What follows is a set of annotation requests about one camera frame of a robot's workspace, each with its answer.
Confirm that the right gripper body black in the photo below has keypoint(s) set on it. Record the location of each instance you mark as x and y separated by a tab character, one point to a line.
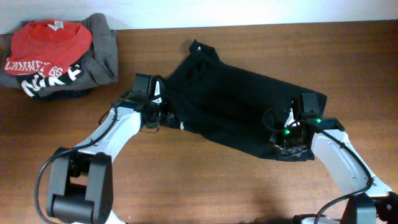
285	142

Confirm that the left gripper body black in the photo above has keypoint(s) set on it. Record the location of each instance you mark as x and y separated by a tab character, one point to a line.
160	113

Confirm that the black t-shirt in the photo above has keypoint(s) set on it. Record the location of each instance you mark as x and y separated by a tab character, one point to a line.
229	105

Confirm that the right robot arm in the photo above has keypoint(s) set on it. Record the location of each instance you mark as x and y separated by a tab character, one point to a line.
367	198

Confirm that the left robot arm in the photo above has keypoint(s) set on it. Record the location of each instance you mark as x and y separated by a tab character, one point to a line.
81	177

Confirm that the grey folded garment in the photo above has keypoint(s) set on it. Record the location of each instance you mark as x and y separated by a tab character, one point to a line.
99	64

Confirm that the dark blue folded garment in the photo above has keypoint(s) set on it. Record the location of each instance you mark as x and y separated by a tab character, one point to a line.
64	94

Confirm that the black white lettered shirt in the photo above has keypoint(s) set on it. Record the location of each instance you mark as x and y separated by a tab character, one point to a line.
33	83

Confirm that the red folded shirt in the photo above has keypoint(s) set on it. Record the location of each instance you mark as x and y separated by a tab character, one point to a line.
47	48

